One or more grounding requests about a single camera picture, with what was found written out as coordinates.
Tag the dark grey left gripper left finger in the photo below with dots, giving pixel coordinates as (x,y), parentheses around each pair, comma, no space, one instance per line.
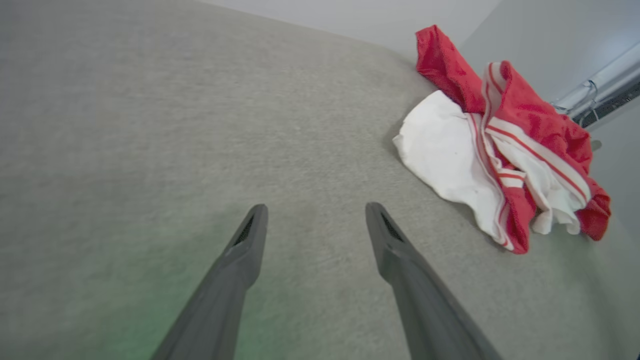
(227,290)

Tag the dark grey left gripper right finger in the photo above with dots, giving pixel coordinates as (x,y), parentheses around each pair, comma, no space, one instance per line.
(425,310)

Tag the red and white basketball jersey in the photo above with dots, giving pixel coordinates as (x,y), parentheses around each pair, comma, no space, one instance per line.
(450,150)

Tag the grey fabric sofa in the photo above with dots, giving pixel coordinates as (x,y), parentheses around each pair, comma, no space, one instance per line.
(150,125)

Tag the black perforated strip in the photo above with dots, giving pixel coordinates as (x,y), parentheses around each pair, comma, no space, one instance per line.
(612,105)

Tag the grey metal rail bracket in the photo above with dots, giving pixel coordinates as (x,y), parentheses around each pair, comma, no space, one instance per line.
(596,145)

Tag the grey metal rail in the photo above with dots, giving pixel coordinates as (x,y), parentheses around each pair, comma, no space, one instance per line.
(612,75)

